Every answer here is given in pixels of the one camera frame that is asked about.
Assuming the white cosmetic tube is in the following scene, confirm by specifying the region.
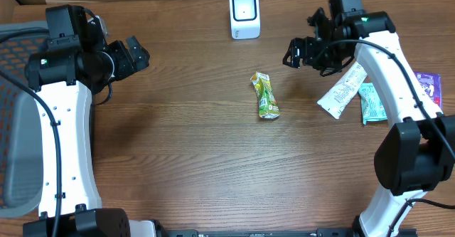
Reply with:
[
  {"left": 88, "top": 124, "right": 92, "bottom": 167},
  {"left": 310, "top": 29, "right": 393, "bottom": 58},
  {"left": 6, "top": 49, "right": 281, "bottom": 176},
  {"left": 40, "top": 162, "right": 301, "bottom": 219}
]
[{"left": 317, "top": 62, "right": 368, "bottom": 120}]

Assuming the green tea packet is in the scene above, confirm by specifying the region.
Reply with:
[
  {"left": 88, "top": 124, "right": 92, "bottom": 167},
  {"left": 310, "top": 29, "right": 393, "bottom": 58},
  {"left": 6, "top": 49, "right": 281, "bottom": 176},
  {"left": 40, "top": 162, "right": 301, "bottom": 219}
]
[{"left": 250, "top": 72, "right": 280, "bottom": 120}]

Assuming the teal snack packet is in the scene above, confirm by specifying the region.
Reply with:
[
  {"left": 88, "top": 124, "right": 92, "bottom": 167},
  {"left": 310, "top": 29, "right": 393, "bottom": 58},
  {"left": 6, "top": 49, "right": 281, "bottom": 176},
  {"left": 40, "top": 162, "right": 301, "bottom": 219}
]
[{"left": 358, "top": 83, "right": 387, "bottom": 125}]

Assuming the purple snack packet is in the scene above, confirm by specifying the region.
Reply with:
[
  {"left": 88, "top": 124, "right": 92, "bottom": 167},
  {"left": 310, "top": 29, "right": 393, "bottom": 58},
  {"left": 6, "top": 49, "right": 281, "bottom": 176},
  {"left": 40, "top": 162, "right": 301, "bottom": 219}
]
[{"left": 414, "top": 72, "right": 443, "bottom": 110}]

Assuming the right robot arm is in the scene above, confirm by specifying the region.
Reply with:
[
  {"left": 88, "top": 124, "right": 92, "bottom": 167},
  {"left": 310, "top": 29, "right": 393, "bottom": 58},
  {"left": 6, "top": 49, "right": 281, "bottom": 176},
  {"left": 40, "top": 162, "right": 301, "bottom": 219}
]
[{"left": 282, "top": 0, "right": 454, "bottom": 236}]

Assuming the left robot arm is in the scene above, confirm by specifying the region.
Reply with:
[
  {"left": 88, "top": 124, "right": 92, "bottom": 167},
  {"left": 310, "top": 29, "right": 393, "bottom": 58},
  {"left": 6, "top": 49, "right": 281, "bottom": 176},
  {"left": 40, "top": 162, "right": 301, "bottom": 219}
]
[{"left": 23, "top": 5, "right": 156, "bottom": 236}]

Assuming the grey plastic mesh basket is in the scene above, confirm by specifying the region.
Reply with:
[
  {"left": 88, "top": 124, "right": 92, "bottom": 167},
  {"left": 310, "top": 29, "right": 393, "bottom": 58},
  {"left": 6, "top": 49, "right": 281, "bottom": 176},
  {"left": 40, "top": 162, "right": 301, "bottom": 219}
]
[{"left": 1, "top": 33, "right": 46, "bottom": 218}]

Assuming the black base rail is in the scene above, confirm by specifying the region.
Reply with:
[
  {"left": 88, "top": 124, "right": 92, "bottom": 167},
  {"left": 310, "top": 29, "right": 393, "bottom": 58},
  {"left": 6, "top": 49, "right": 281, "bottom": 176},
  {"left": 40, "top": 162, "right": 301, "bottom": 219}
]
[{"left": 156, "top": 218, "right": 417, "bottom": 237}]

